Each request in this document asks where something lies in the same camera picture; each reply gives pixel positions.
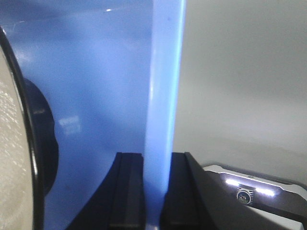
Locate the blue plastic tray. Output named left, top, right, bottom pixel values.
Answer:
left=0, top=0, right=186, bottom=230

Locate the grey device with led lights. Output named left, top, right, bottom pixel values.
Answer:
left=202, top=165, right=307, bottom=228

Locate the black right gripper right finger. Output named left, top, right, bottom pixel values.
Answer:
left=160, top=152, right=302, bottom=230

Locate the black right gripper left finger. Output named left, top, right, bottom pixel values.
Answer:
left=67, top=152, right=146, bottom=230

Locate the beige plate with black rim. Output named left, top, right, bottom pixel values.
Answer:
left=0, top=32, right=59, bottom=230

